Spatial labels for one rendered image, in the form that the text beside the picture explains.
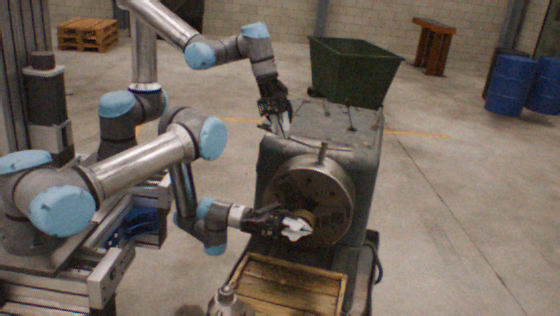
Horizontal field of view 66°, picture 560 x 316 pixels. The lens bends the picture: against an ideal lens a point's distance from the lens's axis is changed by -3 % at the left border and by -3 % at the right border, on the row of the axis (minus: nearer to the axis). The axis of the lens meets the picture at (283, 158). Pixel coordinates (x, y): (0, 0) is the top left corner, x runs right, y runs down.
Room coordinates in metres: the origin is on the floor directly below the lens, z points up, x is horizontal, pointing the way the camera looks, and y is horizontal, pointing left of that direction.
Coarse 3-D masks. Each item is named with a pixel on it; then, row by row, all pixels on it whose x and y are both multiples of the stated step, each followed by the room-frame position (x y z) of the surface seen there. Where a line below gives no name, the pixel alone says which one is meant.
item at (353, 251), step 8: (256, 240) 1.52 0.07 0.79; (256, 248) 1.52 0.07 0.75; (296, 248) 1.47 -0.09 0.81; (304, 248) 1.46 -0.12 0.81; (312, 248) 1.46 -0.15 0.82; (352, 248) 1.43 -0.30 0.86; (360, 248) 1.43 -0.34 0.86; (352, 256) 1.43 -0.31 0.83; (352, 264) 1.43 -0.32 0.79; (344, 272) 1.43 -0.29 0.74; (352, 272) 1.43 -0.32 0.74; (352, 280) 1.46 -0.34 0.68; (344, 296) 1.43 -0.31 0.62; (344, 304) 1.43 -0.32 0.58
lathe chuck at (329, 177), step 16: (304, 160) 1.38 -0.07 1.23; (304, 176) 1.32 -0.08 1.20; (320, 176) 1.31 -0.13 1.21; (336, 176) 1.32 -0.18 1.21; (272, 192) 1.34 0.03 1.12; (304, 192) 1.32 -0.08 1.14; (320, 192) 1.31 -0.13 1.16; (336, 192) 1.30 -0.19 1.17; (352, 192) 1.35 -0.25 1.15; (304, 208) 1.39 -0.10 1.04; (352, 208) 1.32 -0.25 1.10; (336, 224) 1.29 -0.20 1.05; (320, 240) 1.30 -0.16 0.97; (336, 240) 1.29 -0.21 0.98
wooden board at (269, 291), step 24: (240, 264) 1.20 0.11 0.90; (264, 264) 1.24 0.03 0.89; (288, 264) 1.24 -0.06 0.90; (240, 288) 1.11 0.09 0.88; (264, 288) 1.12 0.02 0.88; (288, 288) 1.13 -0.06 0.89; (312, 288) 1.15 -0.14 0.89; (336, 288) 1.16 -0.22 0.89; (264, 312) 1.01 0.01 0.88; (288, 312) 1.02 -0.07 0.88; (336, 312) 1.02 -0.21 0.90
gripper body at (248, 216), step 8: (248, 208) 1.19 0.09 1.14; (248, 216) 1.17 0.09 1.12; (256, 216) 1.17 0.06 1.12; (264, 216) 1.15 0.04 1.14; (272, 216) 1.16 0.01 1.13; (280, 216) 1.17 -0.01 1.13; (248, 224) 1.15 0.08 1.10; (256, 224) 1.15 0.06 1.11; (264, 224) 1.12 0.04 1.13; (272, 224) 1.11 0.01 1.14; (280, 224) 1.17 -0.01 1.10; (248, 232) 1.13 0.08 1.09; (256, 232) 1.13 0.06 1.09; (264, 232) 1.13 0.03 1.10; (272, 232) 1.12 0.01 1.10; (272, 240) 1.13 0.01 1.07
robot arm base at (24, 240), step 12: (12, 216) 0.83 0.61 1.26; (12, 228) 0.82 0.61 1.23; (24, 228) 0.82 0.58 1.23; (36, 228) 0.84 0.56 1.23; (12, 240) 0.81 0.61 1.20; (24, 240) 0.82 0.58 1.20; (36, 240) 0.83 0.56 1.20; (48, 240) 0.84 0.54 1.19; (60, 240) 0.87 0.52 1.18; (12, 252) 0.81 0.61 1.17; (24, 252) 0.81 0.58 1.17; (36, 252) 0.82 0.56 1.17
